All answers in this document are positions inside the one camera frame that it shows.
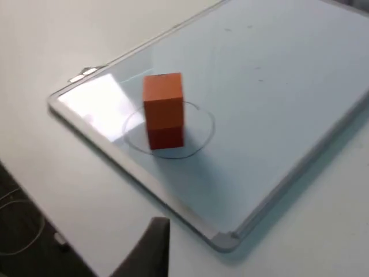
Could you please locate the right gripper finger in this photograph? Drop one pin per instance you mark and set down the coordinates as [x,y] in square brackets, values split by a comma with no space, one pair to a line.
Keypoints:
[148,254]

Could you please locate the red cube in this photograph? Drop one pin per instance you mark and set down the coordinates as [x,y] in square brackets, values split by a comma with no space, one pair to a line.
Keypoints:
[166,138]

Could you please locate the orange cube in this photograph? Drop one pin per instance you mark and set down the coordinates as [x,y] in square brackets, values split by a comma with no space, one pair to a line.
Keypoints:
[162,101]

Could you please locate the grey-framed whiteboard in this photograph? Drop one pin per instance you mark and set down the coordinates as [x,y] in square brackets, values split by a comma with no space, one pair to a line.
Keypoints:
[259,101]

